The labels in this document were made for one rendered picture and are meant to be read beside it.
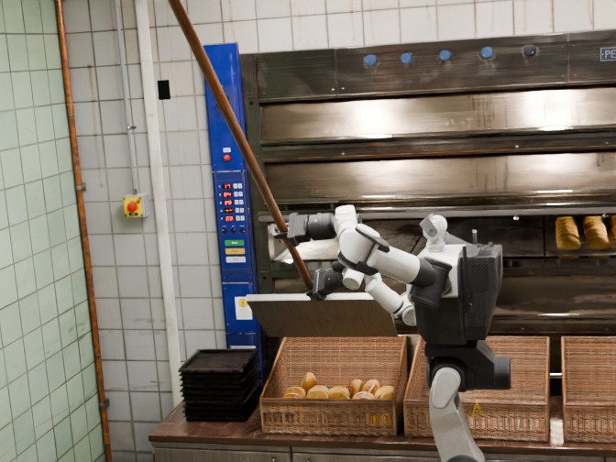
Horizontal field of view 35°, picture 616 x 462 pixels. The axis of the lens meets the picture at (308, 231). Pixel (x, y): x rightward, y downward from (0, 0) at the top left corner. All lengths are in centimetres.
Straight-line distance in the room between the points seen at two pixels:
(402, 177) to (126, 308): 145
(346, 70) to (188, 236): 104
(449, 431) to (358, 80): 156
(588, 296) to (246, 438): 153
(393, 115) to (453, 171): 35
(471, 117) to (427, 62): 29
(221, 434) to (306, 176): 116
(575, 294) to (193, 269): 168
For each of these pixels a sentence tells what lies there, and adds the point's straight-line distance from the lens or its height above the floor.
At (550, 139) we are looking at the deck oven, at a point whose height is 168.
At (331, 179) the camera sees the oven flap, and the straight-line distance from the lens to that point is 419.
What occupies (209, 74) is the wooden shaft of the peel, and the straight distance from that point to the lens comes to 257.
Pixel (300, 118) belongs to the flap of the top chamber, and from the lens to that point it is 420.
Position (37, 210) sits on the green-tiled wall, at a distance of 427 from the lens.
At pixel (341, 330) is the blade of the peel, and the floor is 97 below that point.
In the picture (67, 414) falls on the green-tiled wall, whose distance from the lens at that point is 454.
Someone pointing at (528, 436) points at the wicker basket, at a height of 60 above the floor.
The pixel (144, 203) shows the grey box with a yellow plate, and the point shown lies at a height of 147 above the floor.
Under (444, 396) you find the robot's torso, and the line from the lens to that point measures 334.
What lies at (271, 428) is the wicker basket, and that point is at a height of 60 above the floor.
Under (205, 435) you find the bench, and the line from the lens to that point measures 406.
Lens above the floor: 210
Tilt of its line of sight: 11 degrees down
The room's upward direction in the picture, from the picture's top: 4 degrees counter-clockwise
